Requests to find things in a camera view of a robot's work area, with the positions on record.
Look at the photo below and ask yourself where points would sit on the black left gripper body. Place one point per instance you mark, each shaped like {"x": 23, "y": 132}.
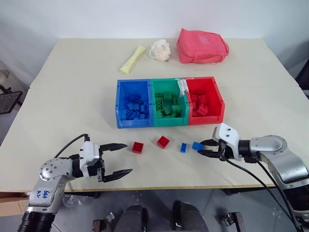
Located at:
{"x": 101, "y": 172}

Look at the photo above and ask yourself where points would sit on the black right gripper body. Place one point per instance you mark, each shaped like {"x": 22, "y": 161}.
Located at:
{"x": 223, "y": 151}

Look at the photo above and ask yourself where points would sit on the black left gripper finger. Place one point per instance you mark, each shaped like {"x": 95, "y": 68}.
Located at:
{"x": 113, "y": 146}
{"x": 117, "y": 175}

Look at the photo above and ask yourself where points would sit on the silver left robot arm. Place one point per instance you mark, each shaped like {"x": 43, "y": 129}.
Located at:
{"x": 49, "y": 183}

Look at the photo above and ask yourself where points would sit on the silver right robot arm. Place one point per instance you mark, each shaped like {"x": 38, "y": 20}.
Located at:
{"x": 287, "y": 166}

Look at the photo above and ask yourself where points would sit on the red square toy block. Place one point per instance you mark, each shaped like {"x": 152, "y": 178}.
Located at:
{"x": 163, "y": 141}
{"x": 138, "y": 147}

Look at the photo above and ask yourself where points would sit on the small blue toy block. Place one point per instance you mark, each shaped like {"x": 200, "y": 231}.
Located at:
{"x": 184, "y": 148}

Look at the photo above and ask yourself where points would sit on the green plastic bin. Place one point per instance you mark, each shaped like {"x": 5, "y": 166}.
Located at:
{"x": 184, "y": 116}

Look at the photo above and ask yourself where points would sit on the clear plastic wrap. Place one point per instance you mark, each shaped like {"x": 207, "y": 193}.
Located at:
{"x": 73, "y": 200}

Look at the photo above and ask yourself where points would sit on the blue plastic bin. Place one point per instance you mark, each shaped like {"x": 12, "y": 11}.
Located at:
{"x": 119, "y": 106}

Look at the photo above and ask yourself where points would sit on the red plastic bin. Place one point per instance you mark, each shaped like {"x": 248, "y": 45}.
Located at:
{"x": 218, "y": 96}

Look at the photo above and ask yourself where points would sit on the dark rounded shape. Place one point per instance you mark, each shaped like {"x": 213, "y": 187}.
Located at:
{"x": 189, "y": 217}
{"x": 134, "y": 218}

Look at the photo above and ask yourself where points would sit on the long green toy block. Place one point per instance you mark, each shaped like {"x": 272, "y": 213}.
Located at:
{"x": 159, "y": 104}

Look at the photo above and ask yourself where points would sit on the white torn label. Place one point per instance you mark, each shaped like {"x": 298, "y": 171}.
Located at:
{"x": 182, "y": 86}

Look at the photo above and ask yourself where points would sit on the yellow rolled cloth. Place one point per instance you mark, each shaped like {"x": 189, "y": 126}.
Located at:
{"x": 132, "y": 60}

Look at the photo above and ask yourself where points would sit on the brown cardboard box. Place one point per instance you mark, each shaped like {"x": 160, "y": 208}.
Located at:
{"x": 12, "y": 203}

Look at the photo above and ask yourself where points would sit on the pink fabric bag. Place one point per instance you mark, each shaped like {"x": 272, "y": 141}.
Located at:
{"x": 201, "y": 46}

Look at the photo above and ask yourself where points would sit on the black metal stool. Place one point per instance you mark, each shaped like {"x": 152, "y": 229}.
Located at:
{"x": 8, "y": 97}

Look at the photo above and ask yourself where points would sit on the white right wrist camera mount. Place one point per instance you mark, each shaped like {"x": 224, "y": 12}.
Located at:
{"x": 228, "y": 135}

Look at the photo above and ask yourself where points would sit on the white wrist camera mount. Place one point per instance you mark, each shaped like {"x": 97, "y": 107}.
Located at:
{"x": 88, "y": 152}
{"x": 228, "y": 135}

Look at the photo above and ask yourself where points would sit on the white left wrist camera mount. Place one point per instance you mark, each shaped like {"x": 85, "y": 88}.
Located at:
{"x": 88, "y": 152}

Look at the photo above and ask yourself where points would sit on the metal floor bracket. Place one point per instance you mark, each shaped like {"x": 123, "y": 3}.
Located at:
{"x": 102, "y": 223}
{"x": 231, "y": 221}

